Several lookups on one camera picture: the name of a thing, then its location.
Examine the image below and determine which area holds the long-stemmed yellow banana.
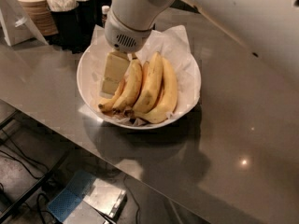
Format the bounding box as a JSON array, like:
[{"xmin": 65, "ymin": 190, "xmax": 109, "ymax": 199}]
[{"xmin": 112, "ymin": 53, "xmax": 142, "ymax": 113}]

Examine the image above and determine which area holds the grey metal box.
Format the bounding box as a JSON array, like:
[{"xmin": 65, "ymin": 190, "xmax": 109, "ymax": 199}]
[{"xmin": 64, "ymin": 177, "xmax": 128, "ymax": 224}]

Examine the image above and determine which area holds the middle yellow banana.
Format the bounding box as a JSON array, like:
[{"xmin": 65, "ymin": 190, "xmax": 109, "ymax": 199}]
[{"xmin": 132, "ymin": 51, "xmax": 163, "ymax": 113}]

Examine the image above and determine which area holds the rightmost yellow banana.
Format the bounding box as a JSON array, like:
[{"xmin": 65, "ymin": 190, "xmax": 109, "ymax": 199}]
[{"xmin": 134, "ymin": 58, "xmax": 178, "ymax": 124}]

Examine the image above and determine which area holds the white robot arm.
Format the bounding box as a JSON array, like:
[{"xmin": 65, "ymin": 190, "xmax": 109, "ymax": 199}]
[{"xmin": 105, "ymin": 0, "xmax": 299, "ymax": 86}]

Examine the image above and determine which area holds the orange-tinted hidden banana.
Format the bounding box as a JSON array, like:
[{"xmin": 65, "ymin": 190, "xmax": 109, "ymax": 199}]
[{"xmin": 142, "ymin": 61, "xmax": 150, "ymax": 88}]

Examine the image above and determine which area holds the black floor cable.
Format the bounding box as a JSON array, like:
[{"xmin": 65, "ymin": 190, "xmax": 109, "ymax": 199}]
[{"xmin": 0, "ymin": 129, "xmax": 50, "ymax": 180}]

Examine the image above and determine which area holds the blue perforated foot pedal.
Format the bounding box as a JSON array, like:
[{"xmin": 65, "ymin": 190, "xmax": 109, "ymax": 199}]
[{"xmin": 47, "ymin": 170, "xmax": 96, "ymax": 222}]

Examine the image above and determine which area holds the leftmost yellow banana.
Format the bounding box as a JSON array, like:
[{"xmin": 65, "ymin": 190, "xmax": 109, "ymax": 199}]
[{"xmin": 98, "ymin": 79, "xmax": 125, "ymax": 113}]

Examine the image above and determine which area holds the black metal table leg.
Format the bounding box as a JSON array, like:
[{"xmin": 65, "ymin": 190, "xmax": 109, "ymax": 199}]
[{"xmin": 0, "ymin": 150, "xmax": 70, "ymax": 224}]

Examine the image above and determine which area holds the black holder with packets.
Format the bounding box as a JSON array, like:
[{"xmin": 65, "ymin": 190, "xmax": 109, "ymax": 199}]
[{"xmin": 47, "ymin": 0, "xmax": 96, "ymax": 53}]

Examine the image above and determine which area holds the small brown glass bottle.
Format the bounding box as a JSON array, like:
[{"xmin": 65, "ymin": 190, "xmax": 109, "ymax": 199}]
[{"xmin": 102, "ymin": 5, "xmax": 110, "ymax": 25}]

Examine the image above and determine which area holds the white paper liner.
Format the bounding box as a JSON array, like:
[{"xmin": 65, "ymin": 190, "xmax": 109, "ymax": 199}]
[{"xmin": 88, "ymin": 24, "xmax": 200, "ymax": 127}]

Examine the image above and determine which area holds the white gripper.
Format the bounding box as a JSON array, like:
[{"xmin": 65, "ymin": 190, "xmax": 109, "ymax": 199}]
[{"xmin": 100, "ymin": 8, "xmax": 152, "ymax": 98}]

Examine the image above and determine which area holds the white bowl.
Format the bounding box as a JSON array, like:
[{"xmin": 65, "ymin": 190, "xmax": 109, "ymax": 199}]
[{"xmin": 76, "ymin": 27, "xmax": 202, "ymax": 131}]

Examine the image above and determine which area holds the stack of paper cups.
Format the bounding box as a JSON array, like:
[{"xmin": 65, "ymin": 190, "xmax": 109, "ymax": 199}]
[{"xmin": 18, "ymin": 0, "xmax": 58, "ymax": 36}]

